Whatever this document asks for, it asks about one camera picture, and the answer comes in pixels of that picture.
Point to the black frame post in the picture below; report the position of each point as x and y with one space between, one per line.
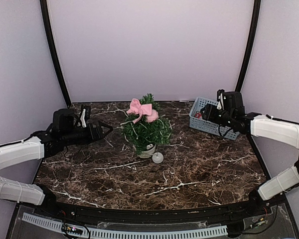
249 45
53 52

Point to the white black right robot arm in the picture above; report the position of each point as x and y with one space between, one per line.
230 112

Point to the perforated cable duct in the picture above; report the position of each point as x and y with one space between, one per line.
131 232

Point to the black front rail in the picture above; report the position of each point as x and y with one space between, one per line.
89 215

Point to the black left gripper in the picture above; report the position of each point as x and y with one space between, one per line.
92 137

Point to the white tree pot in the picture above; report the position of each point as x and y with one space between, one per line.
148 152

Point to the small green christmas tree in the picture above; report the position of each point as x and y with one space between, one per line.
142 134

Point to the pink pompom ornament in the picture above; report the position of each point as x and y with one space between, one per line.
154 116

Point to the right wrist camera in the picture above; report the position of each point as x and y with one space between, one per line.
220 99

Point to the right black frame post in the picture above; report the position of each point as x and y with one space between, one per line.
249 45

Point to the pink fabric bow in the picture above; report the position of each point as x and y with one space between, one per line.
142 110

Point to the left black frame post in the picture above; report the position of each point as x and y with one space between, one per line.
53 52

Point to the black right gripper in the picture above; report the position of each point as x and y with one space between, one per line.
209 114

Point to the red ornament tag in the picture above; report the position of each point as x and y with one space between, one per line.
198 115

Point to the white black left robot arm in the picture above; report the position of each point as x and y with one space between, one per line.
66 129

